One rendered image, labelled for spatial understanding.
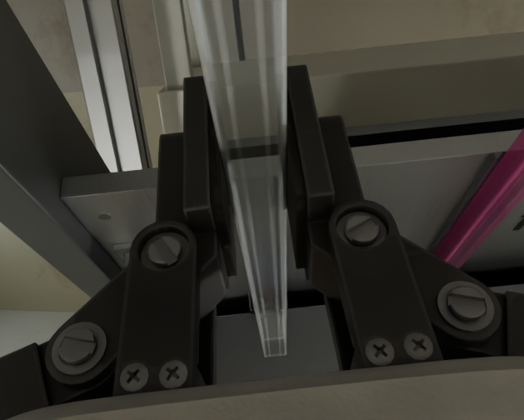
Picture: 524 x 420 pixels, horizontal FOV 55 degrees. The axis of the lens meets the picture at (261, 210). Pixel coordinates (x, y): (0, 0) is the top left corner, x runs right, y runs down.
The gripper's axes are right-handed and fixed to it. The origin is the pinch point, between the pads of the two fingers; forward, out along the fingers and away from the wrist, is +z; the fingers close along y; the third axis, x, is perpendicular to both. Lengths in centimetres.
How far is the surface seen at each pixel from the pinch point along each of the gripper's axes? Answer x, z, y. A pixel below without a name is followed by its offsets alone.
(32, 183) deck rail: -4.7, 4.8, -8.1
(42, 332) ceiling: -358, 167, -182
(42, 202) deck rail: -5.7, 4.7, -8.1
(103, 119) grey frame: -21.2, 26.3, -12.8
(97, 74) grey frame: -18.0, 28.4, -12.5
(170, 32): -23.3, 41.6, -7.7
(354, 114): -32.1, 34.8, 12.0
